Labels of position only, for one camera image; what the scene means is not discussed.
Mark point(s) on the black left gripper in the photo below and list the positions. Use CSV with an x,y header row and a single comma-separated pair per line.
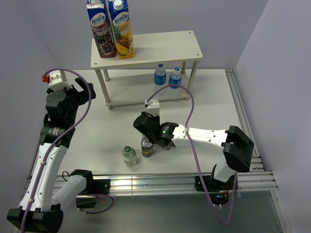
x,y
83,95

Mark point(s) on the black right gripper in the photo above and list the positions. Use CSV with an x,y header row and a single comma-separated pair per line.
x,y
152,116

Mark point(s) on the Chang soda bottle front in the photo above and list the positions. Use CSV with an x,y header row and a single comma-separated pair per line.
x,y
129,156

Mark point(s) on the Pocari Sweat bottle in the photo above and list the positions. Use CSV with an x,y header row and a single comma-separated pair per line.
x,y
174,83
160,75

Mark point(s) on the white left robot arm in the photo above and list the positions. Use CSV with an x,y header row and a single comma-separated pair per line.
x,y
41,210

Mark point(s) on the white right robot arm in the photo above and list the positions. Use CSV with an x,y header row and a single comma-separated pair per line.
x,y
233,144

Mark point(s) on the beige two-tier shelf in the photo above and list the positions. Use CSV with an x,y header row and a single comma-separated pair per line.
x,y
126,82

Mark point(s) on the dark can left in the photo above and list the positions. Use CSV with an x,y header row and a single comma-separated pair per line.
x,y
146,147

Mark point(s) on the dark can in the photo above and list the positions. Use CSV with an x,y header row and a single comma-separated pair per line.
x,y
146,147
168,147

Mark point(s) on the dark can right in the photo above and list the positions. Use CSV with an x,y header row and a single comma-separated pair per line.
x,y
168,147

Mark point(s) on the grape juice carton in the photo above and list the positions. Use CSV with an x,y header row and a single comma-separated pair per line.
x,y
101,28

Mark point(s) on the pineapple juice carton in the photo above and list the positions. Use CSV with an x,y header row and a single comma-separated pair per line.
x,y
122,28

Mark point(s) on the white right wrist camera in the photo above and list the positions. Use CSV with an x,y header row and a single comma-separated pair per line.
x,y
153,107

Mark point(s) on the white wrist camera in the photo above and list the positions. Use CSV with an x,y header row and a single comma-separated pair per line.
x,y
56,80
153,107

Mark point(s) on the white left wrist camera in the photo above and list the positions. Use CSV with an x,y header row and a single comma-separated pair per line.
x,y
56,80

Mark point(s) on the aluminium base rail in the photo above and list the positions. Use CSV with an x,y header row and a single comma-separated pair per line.
x,y
175,184

